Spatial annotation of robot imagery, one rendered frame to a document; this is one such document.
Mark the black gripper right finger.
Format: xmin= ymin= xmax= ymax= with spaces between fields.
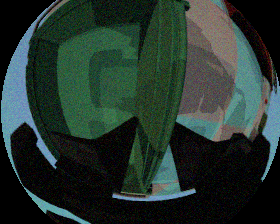
xmin=169 ymin=122 xmax=247 ymax=191

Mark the green rectangular block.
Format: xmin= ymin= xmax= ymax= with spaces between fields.
xmin=257 ymin=113 xmax=269 ymax=133

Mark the red plastic tray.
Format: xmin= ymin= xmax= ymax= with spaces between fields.
xmin=224 ymin=0 xmax=274 ymax=92

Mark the grey cylinder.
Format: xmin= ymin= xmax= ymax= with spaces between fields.
xmin=247 ymin=128 xmax=259 ymax=142

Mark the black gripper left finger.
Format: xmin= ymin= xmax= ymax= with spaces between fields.
xmin=49 ymin=117 xmax=136 ymax=193

